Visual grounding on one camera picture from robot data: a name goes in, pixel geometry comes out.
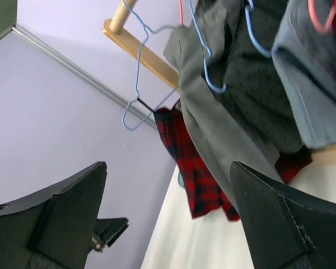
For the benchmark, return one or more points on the aluminium corner post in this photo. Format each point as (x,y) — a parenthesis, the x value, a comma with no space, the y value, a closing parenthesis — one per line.
(44,47)

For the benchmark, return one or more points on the blue wire hanger with plaid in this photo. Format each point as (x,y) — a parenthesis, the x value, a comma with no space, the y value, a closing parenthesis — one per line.
(152,62)

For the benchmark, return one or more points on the dark grey dotted skirt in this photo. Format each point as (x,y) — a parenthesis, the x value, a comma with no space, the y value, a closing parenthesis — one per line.
(255,87)

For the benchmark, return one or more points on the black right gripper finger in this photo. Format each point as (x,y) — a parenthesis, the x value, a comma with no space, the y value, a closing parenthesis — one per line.
(284,227)

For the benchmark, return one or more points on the red plaid skirt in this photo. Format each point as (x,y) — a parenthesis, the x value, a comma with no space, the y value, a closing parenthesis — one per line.
(203,193)

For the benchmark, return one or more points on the wooden clothes rack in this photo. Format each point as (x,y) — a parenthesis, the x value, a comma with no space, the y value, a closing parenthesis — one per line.
(113,28)

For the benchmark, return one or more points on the light blue denim skirt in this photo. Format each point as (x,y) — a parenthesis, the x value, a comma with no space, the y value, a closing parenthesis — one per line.
(305,60)

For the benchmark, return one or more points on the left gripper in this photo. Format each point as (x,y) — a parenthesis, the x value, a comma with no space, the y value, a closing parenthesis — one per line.
(56,227)

